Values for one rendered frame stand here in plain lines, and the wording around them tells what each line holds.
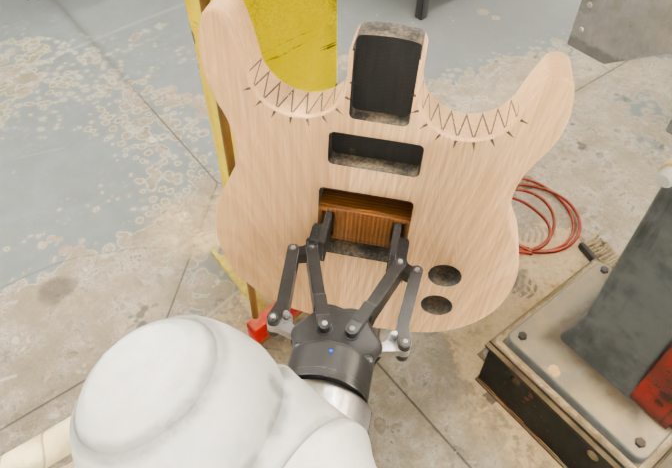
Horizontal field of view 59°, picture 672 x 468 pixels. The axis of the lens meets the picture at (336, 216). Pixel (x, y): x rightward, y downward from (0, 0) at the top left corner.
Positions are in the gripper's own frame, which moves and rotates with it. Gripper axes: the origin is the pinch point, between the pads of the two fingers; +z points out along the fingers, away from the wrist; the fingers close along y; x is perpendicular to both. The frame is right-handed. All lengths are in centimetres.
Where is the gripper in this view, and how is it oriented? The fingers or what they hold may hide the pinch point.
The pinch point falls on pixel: (361, 230)
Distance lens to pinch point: 64.3
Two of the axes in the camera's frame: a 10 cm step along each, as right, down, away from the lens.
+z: 1.9, -7.0, 6.9
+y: 9.8, 1.7, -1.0
